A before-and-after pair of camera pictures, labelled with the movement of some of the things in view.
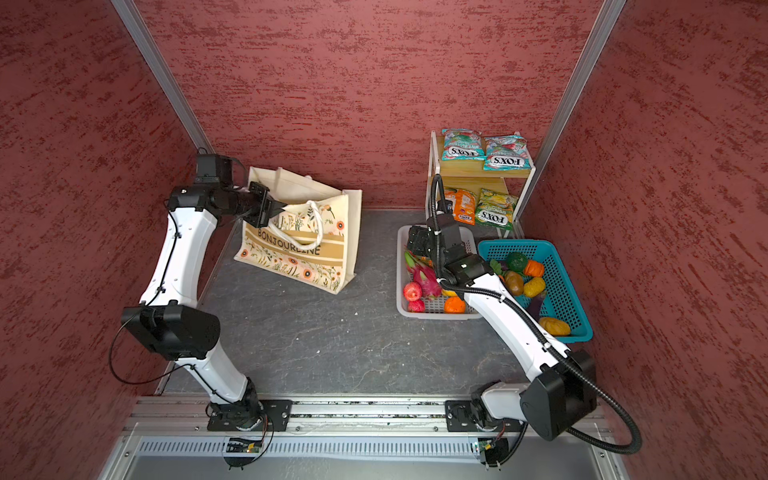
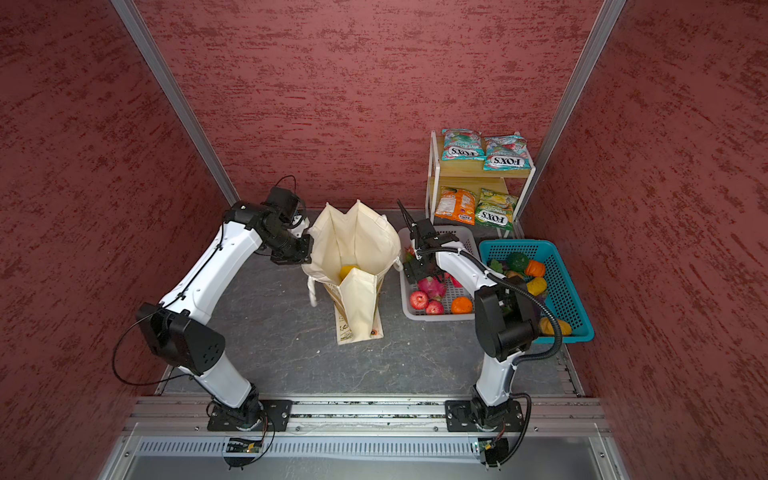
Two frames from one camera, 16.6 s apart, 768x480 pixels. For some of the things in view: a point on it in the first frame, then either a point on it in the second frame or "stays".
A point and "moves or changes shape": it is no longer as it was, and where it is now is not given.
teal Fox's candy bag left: x=462 y=144 stays
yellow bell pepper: x=534 y=287 stays
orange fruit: x=454 y=305 stays
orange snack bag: x=464 y=205 stays
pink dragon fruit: x=423 y=274 stays
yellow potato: x=554 y=326 stays
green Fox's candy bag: x=495 y=209 stays
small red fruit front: x=416 y=306 -> x=434 y=307
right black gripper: x=416 y=239 -> x=420 y=273
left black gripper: x=267 y=205 -> x=302 y=257
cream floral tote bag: x=314 y=242 moves or changes shape
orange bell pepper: x=534 y=268 stays
